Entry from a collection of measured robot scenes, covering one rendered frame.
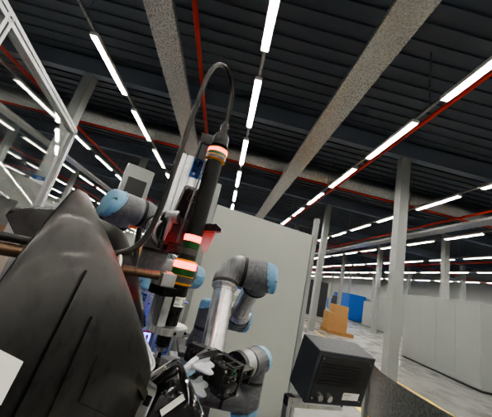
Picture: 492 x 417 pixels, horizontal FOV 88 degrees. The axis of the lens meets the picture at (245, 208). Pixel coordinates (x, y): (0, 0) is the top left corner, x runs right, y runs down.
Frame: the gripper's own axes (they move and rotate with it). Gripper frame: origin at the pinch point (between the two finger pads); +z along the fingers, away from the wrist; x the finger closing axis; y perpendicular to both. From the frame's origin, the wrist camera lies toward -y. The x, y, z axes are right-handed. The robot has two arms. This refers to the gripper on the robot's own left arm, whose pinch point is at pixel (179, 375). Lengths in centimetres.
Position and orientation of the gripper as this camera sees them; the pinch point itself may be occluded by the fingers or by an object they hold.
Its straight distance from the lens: 66.0
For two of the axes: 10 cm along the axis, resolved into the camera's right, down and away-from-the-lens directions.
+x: -3.1, 9.3, -2.0
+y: 8.1, 1.5, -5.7
